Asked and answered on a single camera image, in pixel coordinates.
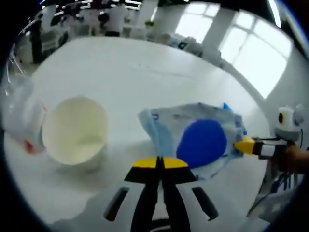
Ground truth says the clear water bottle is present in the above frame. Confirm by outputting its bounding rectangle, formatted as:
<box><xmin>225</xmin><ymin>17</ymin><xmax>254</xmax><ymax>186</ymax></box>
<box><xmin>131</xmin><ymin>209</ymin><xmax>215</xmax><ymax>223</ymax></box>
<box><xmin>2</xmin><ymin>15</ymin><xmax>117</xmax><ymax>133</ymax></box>
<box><xmin>3</xmin><ymin>78</ymin><xmax>49</xmax><ymax>155</ymax></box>

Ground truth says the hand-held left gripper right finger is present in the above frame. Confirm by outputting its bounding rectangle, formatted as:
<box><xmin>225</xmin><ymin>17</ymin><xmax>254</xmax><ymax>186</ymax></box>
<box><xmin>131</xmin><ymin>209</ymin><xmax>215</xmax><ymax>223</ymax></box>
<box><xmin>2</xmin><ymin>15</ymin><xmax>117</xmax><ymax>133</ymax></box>
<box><xmin>161</xmin><ymin>156</ymin><xmax>244</xmax><ymax>232</ymax></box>

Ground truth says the light blue wipes packet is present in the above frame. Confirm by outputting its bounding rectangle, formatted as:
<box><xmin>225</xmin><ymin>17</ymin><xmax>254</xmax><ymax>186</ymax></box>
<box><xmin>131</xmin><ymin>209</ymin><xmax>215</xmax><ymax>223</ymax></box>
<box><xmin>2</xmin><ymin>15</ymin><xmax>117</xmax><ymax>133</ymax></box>
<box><xmin>138</xmin><ymin>102</ymin><xmax>249</xmax><ymax>181</ymax></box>

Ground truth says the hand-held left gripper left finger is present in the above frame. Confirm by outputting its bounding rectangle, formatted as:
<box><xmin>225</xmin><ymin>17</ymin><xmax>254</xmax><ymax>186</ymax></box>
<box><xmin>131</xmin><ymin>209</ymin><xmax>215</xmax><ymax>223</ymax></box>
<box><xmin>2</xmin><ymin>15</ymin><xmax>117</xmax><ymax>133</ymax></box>
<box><xmin>83</xmin><ymin>156</ymin><xmax>159</xmax><ymax>232</ymax></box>

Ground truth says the person's right hand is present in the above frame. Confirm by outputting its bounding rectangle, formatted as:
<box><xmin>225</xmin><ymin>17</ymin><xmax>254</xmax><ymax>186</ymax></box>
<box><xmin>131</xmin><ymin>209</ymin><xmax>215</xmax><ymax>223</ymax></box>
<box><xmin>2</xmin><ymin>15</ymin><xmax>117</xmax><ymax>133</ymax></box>
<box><xmin>277</xmin><ymin>145</ymin><xmax>309</xmax><ymax>174</ymax></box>

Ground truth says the white paper cup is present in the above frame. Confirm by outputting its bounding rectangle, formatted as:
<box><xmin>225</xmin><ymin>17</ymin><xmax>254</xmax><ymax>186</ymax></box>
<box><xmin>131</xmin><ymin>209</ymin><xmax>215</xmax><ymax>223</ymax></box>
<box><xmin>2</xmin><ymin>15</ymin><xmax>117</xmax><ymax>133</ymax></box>
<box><xmin>41</xmin><ymin>96</ymin><xmax>109</xmax><ymax>174</ymax></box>

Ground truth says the window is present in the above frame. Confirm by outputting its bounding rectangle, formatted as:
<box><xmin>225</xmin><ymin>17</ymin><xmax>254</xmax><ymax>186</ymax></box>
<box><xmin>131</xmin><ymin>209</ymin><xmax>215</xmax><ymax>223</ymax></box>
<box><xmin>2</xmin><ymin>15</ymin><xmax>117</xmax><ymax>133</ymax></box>
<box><xmin>175</xmin><ymin>3</ymin><xmax>218</xmax><ymax>41</ymax></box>
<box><xmin>218</xmin><ymin>14</ymin><xmax>294</xmax><ymax>99</ymax></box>

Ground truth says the white blue printed cloth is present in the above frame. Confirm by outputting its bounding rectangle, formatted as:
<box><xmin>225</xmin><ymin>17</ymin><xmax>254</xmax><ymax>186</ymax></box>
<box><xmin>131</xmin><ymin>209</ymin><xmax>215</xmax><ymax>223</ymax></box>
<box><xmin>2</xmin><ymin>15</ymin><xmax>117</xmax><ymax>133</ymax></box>
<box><xmin>259</xmin><ymin>166</ymin><xmax>305</xmax><ymax>196</ymax></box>

